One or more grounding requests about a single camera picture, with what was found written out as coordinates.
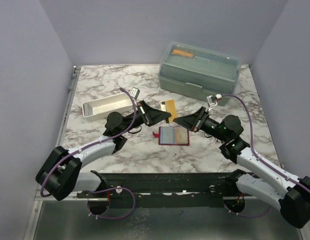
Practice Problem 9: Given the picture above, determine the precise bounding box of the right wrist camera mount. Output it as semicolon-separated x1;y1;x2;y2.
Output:
206;94;222;112

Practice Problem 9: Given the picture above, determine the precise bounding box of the white rectangular plastic tray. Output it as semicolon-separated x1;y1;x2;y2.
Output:
82;92;133;121

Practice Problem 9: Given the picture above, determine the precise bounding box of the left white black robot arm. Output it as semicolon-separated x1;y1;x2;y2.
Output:
35;100;171;201

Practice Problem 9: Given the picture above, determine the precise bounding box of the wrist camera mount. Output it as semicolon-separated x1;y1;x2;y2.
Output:
129;87;140;100
206;94;222;112

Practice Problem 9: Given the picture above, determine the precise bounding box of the gold card with black stripe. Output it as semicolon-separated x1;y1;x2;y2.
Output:
160;99;178;124

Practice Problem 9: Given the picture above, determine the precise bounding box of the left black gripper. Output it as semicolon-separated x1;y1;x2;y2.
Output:
120;100;171;135

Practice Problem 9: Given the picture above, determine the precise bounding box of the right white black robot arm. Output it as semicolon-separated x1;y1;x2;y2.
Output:
174;107;310;229

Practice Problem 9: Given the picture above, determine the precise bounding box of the gold credit card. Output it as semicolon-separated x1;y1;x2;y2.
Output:
175;127;189;145

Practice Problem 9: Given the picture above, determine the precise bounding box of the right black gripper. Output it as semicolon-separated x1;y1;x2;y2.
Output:
174;106;229;143

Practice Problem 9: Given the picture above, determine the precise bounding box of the red leather card holder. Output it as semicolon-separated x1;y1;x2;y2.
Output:
152;126;190;146

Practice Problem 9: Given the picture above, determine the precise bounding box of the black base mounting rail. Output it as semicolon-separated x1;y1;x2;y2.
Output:
77;169;245;209

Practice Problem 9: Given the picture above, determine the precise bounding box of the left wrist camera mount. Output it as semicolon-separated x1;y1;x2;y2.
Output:
129;87;140;100

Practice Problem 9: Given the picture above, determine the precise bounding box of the orange handled tool in toolbox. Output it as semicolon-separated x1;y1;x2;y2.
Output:
171;49;194;58

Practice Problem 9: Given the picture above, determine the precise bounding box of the green plastic toolbox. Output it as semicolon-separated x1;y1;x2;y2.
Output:
158;41;242;101

